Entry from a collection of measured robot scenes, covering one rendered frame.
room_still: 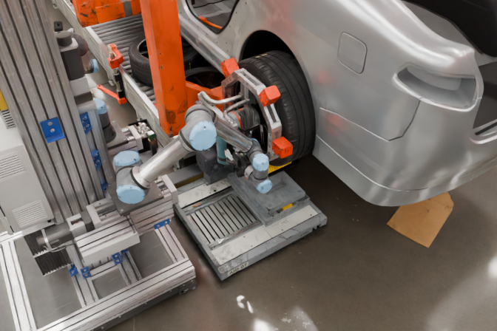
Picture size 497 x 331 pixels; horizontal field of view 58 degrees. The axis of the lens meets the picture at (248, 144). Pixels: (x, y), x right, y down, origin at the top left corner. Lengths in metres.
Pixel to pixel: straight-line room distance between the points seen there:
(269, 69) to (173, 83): 0.67
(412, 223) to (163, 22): 2.10
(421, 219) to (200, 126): 1.99
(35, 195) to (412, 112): 1.67
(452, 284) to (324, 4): 1.89
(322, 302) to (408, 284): 0.56
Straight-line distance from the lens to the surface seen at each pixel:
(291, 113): 2.37
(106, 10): 4.65
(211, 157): 3.04
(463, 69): 1.87
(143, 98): 3.69
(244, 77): 2.47
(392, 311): 2.91
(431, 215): 3.44
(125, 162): 2.11
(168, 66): 2.75
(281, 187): 3.08
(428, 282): 3.09
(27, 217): 2.33
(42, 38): 1.92
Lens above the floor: 2.43
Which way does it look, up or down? 40 degrees down
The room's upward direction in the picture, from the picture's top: straight up
